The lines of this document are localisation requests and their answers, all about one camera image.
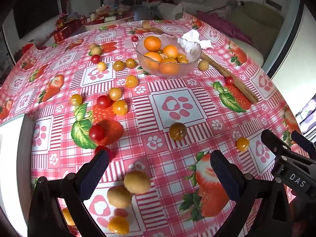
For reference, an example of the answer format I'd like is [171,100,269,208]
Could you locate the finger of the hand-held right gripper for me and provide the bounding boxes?
[291,131,316,153]
[261,129,292,157]

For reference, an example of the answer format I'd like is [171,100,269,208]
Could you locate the black television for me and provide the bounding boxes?
[13,0,58,40]

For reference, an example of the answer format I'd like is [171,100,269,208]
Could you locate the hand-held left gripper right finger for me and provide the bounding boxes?
[210,150,292,237]

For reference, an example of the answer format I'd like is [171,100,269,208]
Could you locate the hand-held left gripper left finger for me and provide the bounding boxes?
[28,149,110,237]

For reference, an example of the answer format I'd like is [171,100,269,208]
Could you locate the white shallow tray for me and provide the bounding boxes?
[0,115,32,218]

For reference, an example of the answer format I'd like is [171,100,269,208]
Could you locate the glass bowl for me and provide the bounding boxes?
[136,34,202,78]

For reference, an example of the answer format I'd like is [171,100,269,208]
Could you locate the long wooden stick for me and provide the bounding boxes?
[200,54,259,104]

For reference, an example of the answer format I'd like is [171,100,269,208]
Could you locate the purple blanket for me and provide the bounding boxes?
[196,11,253,45]

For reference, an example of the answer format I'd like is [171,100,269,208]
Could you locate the dark brown cherry tomato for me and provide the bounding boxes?
[169,122,187,141]

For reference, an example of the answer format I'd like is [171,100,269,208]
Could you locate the white sofa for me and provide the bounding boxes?
[158,0,237,21]

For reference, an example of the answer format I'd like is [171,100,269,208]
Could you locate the red gift boxes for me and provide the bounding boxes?
[54,20,87,42]

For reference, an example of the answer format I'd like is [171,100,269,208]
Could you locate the lit screen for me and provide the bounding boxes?
[300,99,316,139]

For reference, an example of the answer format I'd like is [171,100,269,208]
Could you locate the cluttered coffee table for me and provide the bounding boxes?
[85,5,135,26]

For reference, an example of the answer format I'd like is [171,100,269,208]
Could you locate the crumpled white tissue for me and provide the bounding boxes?
[178,30,214,55]

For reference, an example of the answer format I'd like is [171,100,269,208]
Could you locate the strawberry print tablecloth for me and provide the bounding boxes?
[0,13,307,237]

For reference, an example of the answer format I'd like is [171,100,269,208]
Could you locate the mandarin orange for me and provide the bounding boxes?
[159,58,180,76]
[144,36,162,51]
[144,52,163,70]
[163,45,179,58]

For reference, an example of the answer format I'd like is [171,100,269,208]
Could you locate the olive armchair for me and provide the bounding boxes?
[231,1,283,52]

